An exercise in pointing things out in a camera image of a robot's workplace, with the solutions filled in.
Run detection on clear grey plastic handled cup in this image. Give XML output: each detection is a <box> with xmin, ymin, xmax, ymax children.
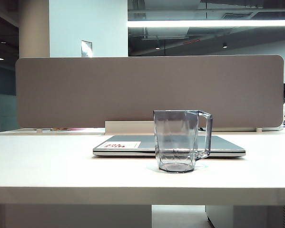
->
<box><xmin>153</xmin><ymin>109</ymin><xmax>214</xmax><ymax>173</ymax></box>

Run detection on silver closed laptop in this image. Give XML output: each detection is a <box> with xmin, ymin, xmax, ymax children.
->
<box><xmin>92</xmin><ymin>135</ymin><xmax>246</xmax><ymax>158</ymax></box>

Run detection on framed wall notice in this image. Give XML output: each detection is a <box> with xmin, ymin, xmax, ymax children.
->
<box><xmin>80</xmin><ymin>39</ymin><xmax>93</xmax><ymax>58</ymax></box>

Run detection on beige fabric desk divider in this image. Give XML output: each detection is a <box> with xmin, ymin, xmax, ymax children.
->
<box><xmin>15</xmin><ymin>55</ymin><xmax>285</xmax><ymax>129</ymax></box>

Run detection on white red laptop sticker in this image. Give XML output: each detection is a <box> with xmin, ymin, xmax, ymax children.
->
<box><xmin>101</xmin><ymin>141</ymin><xmax>142</xmax><ymax>149</ymax></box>

